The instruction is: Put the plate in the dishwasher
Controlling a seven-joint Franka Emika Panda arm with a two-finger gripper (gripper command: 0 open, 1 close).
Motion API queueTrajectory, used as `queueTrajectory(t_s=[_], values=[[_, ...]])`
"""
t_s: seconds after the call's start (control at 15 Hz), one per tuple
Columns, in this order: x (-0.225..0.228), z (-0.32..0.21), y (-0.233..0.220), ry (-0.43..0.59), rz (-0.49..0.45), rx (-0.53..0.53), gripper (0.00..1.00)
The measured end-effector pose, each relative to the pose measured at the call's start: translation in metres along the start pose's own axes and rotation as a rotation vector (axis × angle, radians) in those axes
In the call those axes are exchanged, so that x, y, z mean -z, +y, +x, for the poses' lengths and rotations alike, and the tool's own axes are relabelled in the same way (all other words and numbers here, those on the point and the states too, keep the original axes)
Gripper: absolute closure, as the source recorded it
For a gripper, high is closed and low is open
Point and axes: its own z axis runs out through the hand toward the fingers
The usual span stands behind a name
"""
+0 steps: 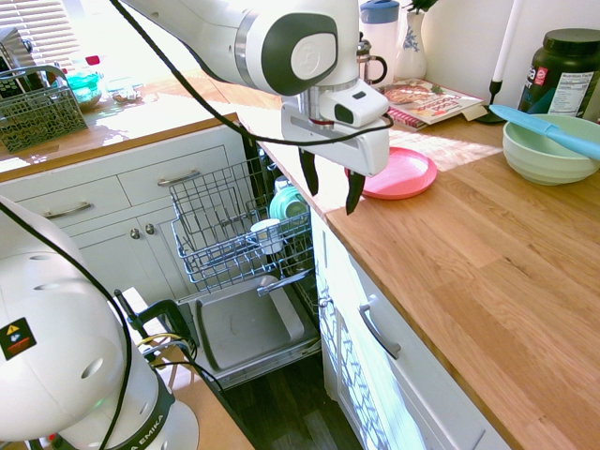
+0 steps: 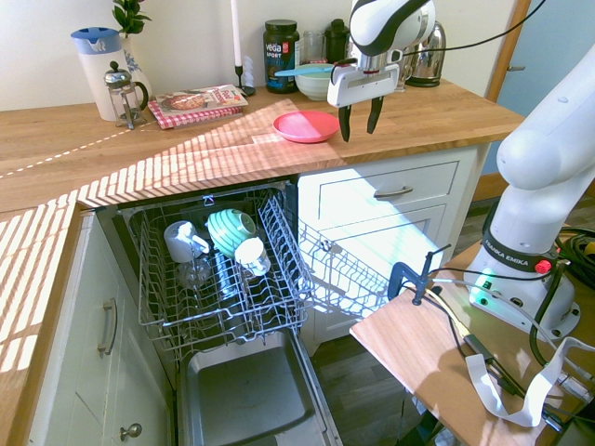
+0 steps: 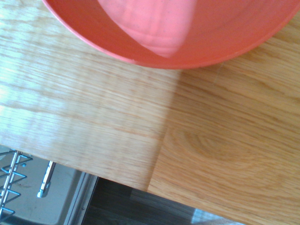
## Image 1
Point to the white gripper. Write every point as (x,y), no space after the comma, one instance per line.
(328,140)

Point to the pink red plate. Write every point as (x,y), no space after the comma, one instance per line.
(408,173)

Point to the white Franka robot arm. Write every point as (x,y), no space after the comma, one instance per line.
(220,33)

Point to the lower dishwasher rack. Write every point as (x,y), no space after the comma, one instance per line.
(300,276)

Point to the open dishwasher door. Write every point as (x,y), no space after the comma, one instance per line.
(248,328)

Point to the green bowl in rack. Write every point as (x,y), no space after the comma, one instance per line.
(288,204)

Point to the white dish behind green bowl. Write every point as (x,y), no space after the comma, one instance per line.
(282,184)

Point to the white cup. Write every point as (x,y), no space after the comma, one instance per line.
(267,234)

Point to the small silver door knob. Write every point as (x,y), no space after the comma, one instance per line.
(325,300)

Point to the glass french press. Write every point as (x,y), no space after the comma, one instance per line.
(372,63)

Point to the cookbook with red binding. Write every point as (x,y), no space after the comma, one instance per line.
(436,100)

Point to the white vase with blue flowers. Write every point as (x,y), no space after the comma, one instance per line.
(411,51)

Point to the white pitcher with blue lid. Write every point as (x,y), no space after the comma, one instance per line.
(380,33)

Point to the black candle holder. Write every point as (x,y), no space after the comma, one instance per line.
(493,100)

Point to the round silver cabinet knob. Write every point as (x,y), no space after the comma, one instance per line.
(149,229)
(134,233)

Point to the green plant leaves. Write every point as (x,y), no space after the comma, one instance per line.
(422,4)

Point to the mint green mixing bowl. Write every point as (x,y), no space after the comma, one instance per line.
(544,154)

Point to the black table clamp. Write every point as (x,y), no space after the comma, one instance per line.
(159,311)

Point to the clear food container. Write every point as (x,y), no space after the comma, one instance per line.
(125,91)

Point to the blue spatula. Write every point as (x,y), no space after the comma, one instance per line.
(553,131)

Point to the white taper candle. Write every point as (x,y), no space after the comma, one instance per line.
(508,37)

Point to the black protein powder jar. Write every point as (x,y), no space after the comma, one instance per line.
(567,70)

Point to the container with green lid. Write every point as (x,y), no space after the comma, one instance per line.
(84,89)

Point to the grey cutlery basket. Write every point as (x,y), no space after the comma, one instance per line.
(40,117)

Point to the window blinds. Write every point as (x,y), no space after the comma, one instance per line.
(33,23)

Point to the black countertop appliance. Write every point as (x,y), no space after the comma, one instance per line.
(14,51)

